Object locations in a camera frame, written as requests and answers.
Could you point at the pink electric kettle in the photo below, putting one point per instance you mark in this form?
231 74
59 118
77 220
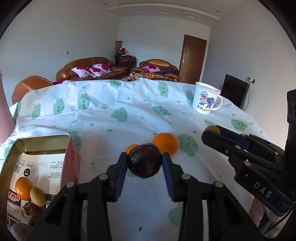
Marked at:
4 115

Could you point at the brown leather armchair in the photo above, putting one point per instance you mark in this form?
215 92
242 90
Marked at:
159 62

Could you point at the cut dark fruit white flesh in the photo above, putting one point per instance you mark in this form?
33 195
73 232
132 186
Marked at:
31 213

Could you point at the purple blanket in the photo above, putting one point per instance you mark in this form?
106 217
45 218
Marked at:
168 70

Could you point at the purple passion fruit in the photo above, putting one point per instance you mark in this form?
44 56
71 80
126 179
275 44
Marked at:
20 231

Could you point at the white tablecloth green cloud print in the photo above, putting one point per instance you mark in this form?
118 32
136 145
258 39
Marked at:
138 104

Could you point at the small yellow-brown round fruit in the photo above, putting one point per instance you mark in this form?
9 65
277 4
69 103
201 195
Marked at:
211 129
37 196

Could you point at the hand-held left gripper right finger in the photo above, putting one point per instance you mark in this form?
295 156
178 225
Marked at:
168 180

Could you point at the white pillow magenta flowers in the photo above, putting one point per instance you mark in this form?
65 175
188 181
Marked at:
99 69
81 71

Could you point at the tall brown floor ornament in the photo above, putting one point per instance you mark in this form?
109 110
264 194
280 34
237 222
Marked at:
118 45

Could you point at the brown leather sofa armrest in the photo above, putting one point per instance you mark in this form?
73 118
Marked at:
32 83

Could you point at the cluttered coffee table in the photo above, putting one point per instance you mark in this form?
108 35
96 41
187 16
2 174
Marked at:
143 76

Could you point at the stack of dark chairs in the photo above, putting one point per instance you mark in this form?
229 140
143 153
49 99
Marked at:
124 59

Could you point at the pink cushion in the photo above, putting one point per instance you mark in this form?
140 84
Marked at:
59 81

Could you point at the small white magenta flower pillow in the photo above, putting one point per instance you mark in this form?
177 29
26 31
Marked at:
151 68

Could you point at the wall power outlet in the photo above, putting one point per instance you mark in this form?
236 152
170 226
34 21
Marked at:
251 81

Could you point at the long brown leather sofa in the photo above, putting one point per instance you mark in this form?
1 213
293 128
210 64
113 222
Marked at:
85 61

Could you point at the pink tin box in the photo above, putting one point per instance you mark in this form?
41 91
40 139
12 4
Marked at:
71 162

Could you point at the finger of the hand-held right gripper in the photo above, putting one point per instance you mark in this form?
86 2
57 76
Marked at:
235 136
217 141

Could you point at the black television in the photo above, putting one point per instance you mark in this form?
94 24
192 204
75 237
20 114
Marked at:
233 90

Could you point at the orange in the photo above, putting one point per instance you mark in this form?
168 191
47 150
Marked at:
165 143
23 188
131 148

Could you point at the dark brown round fruit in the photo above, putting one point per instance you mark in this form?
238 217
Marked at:
144 161

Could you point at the person's right hand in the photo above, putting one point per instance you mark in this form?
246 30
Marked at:
256 215

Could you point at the white cartoon print mug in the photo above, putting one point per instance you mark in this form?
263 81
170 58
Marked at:
203 102

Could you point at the brown wooden door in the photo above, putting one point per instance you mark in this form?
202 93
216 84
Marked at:
193 58

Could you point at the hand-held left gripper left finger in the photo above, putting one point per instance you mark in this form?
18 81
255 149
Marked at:
120 180

